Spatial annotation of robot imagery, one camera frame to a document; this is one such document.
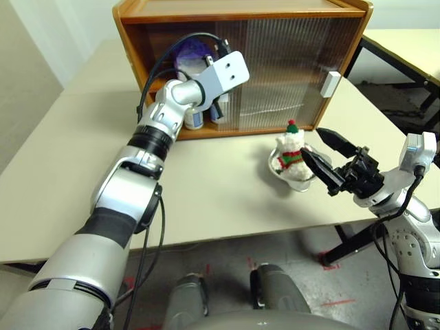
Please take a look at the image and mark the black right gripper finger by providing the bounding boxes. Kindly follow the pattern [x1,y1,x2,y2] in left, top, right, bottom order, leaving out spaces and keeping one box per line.
[316,128,360,160]
[300,148,347,197]

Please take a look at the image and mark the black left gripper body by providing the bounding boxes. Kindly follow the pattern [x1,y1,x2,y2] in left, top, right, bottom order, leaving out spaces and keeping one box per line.
[206,97,223,120]

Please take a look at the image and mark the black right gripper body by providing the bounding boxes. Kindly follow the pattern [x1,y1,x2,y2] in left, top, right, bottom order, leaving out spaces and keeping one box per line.
[332,146,385,199]

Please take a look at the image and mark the purple tissue box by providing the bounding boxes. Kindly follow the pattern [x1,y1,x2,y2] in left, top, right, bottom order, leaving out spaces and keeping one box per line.
[174,38,216,80]

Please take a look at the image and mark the white plush toy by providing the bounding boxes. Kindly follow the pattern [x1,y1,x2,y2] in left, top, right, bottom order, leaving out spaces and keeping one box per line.
[276,119,316,183]

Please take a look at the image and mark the wooden cabinet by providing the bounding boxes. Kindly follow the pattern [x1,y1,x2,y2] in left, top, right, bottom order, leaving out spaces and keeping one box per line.
[112,0,375,141]

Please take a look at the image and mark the small pale bowl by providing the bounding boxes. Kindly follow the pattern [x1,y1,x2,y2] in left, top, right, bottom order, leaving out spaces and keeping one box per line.
[267,146,333,193]

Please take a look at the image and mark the ribbed translucent sliding door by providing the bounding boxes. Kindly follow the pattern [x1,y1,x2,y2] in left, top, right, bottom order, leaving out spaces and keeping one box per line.
[240,19,364,130]
[214,19,344,132]

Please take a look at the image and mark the black metal table leg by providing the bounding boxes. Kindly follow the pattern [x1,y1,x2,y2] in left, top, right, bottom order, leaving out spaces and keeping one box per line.
[322,223,389,265]

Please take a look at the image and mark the dark grey rounded shape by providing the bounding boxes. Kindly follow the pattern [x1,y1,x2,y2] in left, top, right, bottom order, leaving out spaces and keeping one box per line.
[250,263,309,314]
[161,273,210,330]

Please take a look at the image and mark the grey robot torso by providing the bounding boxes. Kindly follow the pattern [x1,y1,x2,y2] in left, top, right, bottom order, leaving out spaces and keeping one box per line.
[202,309,351,330]

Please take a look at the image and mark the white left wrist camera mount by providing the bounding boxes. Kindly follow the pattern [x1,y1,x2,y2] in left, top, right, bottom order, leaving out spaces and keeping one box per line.
[198,50,250,111]

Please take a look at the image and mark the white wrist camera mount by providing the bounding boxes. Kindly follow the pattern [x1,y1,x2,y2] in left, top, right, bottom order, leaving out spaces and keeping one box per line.
[357,131,437,207]
[198,50,250,111]

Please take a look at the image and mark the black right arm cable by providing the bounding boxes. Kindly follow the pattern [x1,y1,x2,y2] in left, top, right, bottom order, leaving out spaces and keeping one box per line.
[373,164,426,330]

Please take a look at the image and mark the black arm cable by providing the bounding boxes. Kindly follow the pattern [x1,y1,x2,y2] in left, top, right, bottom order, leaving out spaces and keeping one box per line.
[373,164,426,330]
[122,32,230,330]

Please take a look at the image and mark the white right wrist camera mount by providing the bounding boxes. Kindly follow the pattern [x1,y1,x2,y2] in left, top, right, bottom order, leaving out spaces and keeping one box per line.
[357,131,437,207]

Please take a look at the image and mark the white door handle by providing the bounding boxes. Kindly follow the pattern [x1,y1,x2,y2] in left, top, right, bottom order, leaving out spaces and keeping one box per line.
[319,71,341,98]

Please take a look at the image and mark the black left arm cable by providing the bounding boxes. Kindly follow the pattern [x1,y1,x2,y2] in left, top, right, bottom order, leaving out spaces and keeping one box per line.
[122,32,230,330]

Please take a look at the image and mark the beige table with black frame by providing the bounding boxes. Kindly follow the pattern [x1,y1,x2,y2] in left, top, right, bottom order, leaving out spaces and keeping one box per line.
[343,29,440,121]

